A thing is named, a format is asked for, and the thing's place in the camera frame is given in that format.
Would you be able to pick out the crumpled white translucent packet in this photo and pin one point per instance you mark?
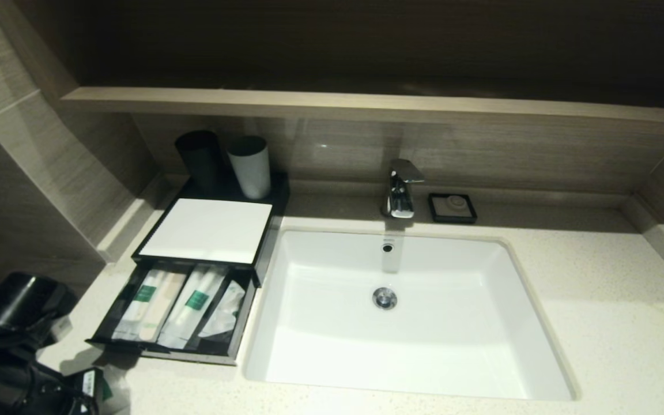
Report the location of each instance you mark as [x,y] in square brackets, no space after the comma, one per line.
[222,314]

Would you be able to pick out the long wooden wall shelf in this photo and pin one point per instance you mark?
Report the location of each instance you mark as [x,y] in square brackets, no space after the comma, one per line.
[366,107]

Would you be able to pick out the chrome sink drain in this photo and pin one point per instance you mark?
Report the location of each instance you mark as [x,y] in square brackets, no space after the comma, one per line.
[384,298]

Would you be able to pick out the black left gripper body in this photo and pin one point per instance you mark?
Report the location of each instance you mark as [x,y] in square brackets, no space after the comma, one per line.
[21,386]

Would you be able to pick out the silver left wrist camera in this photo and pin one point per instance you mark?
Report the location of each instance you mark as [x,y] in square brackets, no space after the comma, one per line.
[62,328]

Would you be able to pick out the chrome faucet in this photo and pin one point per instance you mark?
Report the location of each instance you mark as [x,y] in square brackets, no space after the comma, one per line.
[399,196]

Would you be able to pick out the round wrapped soap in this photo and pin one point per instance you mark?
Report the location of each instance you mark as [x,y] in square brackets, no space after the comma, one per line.
[455,203]

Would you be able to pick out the white plate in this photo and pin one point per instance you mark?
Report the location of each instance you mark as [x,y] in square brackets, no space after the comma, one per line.
[208,230]

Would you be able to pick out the shower cap packet green label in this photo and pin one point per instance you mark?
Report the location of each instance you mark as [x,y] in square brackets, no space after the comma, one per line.
[116,392]

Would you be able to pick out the black compartment tray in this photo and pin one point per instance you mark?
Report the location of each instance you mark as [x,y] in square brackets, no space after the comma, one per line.
[107,328]

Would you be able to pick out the black cup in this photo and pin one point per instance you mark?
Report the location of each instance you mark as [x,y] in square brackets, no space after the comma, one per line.
[199,161]

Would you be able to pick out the black amenity drawer box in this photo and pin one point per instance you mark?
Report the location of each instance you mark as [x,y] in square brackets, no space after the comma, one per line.
[277,202]

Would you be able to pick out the black square soap dish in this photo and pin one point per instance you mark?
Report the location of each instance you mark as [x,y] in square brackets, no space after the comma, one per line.
[436,216]

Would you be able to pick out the white ceramic sink basin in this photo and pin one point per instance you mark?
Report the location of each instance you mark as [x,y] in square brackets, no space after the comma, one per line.
[453,334]

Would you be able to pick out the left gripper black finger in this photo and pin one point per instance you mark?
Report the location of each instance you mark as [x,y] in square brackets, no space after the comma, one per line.
[93,392]

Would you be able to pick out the clear packet with white tube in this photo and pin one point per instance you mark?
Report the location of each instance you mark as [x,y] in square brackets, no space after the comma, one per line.
[136,311]

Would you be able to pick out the white cup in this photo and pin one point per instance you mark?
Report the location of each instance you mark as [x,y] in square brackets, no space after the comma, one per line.
[250,173]

